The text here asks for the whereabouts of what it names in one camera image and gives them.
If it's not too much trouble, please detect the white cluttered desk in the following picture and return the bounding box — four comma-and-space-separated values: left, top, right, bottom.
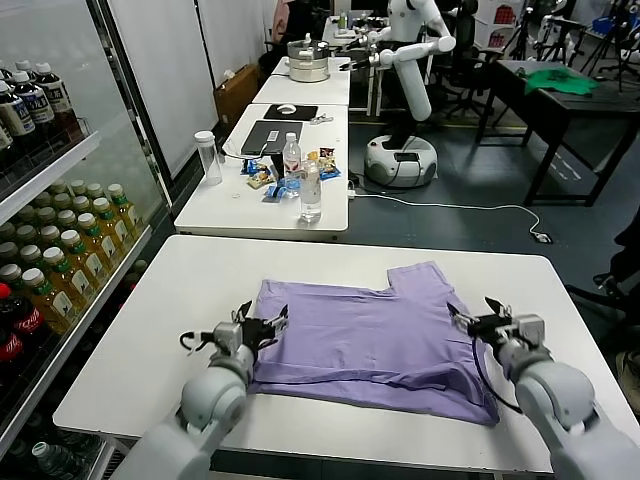
319, 17, 396, 119

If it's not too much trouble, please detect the black mouse pad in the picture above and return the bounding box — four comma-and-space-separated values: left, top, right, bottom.
263, 104, 319, 122

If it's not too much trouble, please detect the dark grey laptop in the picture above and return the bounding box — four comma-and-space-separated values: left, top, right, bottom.
241, 120, 305, 157

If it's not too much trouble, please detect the person in pink top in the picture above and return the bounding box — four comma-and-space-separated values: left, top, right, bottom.
272, 0, 296, 46

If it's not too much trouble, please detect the water bottle red label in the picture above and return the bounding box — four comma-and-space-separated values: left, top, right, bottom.
282, 132, 303, 194

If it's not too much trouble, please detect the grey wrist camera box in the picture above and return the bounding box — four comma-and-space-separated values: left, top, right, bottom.
212, 322, 244, 356
514, 313, 546, 346

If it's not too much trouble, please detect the cola bottle red label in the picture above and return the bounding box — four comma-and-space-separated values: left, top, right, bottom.
0, 283, 49, 351
0, 329, 26, 384

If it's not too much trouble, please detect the glass door beverage cooler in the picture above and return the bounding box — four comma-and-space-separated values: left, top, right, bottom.
0, 0, 174, 480

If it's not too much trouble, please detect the white charger cable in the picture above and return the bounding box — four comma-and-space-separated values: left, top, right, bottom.
221, 142, 274, 162

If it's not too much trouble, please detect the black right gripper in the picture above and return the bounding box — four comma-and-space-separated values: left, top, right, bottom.
447, 296, 519, 346

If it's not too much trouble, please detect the steel steamer pot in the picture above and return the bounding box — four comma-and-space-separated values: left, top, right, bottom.
285, 33, 331, 85

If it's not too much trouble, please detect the clear plastic water bottle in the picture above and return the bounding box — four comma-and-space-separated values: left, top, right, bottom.
298, 159, 323, 225

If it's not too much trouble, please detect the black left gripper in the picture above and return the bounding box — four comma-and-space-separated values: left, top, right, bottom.
231, 301, 291, 351

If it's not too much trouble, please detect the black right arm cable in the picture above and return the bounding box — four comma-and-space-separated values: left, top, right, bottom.
469, 339, 524, 414

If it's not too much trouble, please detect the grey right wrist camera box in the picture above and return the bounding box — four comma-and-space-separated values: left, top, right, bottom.
514, 313, 546, 346

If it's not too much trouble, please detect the white humanoid wheeled robot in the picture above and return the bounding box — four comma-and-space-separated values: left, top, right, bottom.
338, 0, 457, 190

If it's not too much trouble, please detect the person in black clothes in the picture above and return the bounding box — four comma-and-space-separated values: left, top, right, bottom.
593, 219, 640, 301

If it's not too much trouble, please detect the clear jar white lid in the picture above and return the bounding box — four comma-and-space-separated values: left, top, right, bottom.
193, 131, 224, 187

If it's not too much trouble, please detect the white box red print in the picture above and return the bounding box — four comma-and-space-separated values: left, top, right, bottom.
487, 27, 516, 51
492, 0, 521, 26

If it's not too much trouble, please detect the water bottle green label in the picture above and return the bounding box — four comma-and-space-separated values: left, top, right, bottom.
30, 441, 81, 480

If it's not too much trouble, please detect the purple t-shirt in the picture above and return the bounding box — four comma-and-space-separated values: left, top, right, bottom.
249, 259, 501, 427

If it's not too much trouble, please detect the white floor cable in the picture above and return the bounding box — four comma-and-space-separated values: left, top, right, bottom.
349, 192, 544, 236

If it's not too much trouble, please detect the black metal table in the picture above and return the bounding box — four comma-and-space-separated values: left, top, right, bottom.
477, 59, 640, 207

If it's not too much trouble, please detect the tan shoe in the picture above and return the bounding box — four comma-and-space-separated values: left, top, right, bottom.
614, 349, 640, 394

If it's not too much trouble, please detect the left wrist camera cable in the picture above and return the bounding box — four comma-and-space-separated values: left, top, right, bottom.
179, 329, 216, 357

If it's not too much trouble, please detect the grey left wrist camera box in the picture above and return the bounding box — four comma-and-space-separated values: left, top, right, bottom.
212, 322, 244, 356

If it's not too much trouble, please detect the brown cardboard box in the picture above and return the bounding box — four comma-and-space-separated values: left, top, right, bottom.
213, 64, 264, 134

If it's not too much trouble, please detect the green cloth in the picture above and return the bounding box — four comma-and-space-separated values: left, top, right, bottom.
523, 68, 601, 97

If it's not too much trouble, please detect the white desk with steamer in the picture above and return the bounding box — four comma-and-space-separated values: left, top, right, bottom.
252, 56, 352, 107

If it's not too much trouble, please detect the white desk with snacks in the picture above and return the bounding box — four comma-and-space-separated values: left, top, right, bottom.
173, 103, 350, 246

